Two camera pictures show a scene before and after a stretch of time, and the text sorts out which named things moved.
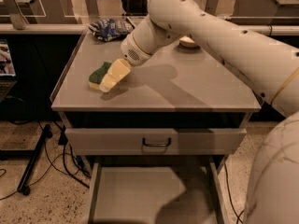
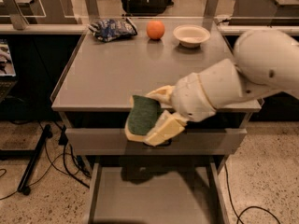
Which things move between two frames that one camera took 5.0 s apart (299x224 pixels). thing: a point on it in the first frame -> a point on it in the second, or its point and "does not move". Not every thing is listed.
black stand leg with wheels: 22,186 does not move
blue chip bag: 106,29 does not move
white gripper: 133,52 -> 191,97
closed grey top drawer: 156,142 does not move
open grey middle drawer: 157,192 does not move
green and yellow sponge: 95,77 -> 143,112
